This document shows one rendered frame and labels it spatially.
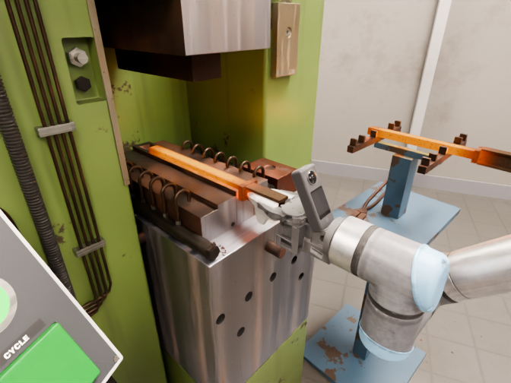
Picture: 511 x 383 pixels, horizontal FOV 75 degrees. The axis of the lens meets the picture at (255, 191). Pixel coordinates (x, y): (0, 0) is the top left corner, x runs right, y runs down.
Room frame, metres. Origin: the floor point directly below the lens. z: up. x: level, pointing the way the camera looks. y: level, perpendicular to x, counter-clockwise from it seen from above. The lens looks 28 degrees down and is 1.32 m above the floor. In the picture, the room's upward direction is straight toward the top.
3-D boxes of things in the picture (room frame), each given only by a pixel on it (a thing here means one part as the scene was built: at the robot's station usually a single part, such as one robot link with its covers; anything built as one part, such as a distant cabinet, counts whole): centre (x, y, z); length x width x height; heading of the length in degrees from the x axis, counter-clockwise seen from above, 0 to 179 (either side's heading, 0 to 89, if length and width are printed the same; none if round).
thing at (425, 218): (0.96, -0.47, 0.73); 0.40 x 0.30 x 0.02; 134
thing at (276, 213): (0.54, -0.04, 1.00); 0.09 x 0.05 x 0.02; 51
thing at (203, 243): (0.63, 0.22, 0.93); 0.40 x 0.03 x 0.03; 48
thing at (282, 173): (0.79, -0.04, 0.95); 0.12 x 0.09 x 0.07; 48
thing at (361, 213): (1.12, -0.49, 0.74); 0.60 x 0.04 x 0.01; 142
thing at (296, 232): (0.52, -0.10, 0.97); 0.12 x 0.08 x 0.09; 48
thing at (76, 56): (0.57, 0.29, 1.25); 0.03 x 0.03 x 0.07; 48
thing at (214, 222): (0.76, 0.19, 0.96); 0.42 x 0.20 x 0.09; 48
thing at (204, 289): (0.80, 0.16, 0.69); 0.56 x 0.38 x 0.45; 48
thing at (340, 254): (0.47, -0.17, 0.98); 0.10 x 0.05 x 0.09; 138
